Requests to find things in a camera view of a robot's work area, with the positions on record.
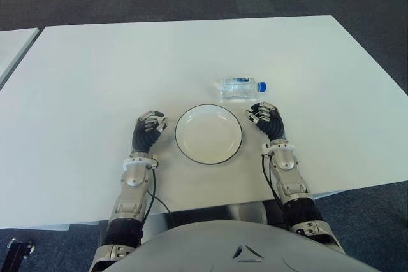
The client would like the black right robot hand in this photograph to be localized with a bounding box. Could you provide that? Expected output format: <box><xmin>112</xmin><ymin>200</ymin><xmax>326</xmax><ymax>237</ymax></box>
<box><xmin>244</xmin><ymin>101</ymin><xmax>286</xmax><ymax>142</ymax></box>

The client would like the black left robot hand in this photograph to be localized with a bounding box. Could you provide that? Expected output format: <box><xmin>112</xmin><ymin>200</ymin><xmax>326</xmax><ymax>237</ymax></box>
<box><xmin>129</xmin><ymin>110</ymin><xmax>169</xmax><ymax>155</ymax></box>

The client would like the clear water bottle blue cap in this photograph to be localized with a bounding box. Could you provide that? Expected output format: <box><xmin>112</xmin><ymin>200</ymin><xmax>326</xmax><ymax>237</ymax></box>
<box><xmin>219</xmin><ymin>77</ymin><xmax>268</xmax><ymax>100</ymax></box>

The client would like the white plate with black rim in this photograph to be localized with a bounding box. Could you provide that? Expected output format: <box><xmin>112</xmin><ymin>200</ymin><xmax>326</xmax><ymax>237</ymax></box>
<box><xmin>174</xmin><ymin>103</ymin><xmax>245</xmax><ymax>167</ymax></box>

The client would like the grey robot torso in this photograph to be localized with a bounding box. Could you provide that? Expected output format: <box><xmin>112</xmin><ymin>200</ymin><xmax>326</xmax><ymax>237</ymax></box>
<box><xmin>105</xmin><ymin>220</ymin><xmax>408</xmax><ymax>272</ymax></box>

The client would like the white side table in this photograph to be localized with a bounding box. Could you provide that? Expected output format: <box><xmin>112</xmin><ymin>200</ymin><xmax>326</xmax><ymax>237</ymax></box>
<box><xmin>0</xmin><ymin>27</ymin><xmax>41</xmax><ymax>90</ymax></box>

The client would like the black wheeled stand foot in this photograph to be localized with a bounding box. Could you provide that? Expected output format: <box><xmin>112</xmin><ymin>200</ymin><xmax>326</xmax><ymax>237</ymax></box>
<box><xmin>5</xmin><ymin>237</ymin><xmax>36</xmax><ymax>272</ymax></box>

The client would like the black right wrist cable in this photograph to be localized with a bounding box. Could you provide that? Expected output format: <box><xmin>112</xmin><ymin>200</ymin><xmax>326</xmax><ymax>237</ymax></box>
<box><xmin>261</xmin><ymin>153</ymin><xmax>285</xmax><ymax>203</ymax></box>

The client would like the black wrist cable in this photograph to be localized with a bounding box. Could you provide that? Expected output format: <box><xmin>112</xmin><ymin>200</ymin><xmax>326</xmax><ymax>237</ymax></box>
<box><xmin>261</xmin><ymin>153</ymin><xmax>285</xmax><ymax>203</ymax></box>
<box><xmin>145</xmin><ymin>164</ymin><xmax>175</xmax><ymax>222</ymax></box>

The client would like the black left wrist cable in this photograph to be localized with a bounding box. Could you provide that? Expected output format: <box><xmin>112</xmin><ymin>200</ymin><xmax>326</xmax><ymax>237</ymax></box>
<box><xmin>145</xmin><ymin>164</ymin><xmax>175</xmax><ymax>222</ymax></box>

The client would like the white rounded pedestal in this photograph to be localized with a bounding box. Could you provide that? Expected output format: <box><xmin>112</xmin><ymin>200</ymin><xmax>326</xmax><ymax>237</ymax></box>
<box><xmin>224</xmin><ymin>201</ymin><xmax>268</xmax><ymax>226</ymax></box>

